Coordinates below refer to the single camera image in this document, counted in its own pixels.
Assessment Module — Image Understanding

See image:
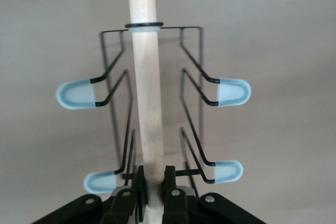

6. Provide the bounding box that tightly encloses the black wire cup holder rack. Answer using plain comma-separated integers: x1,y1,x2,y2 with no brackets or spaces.
55,0,252,224

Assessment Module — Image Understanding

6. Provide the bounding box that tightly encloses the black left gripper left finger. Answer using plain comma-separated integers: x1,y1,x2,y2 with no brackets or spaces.
30,165,149,224

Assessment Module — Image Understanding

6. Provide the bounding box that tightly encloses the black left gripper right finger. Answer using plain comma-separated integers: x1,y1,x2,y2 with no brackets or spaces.
162,165,266,224

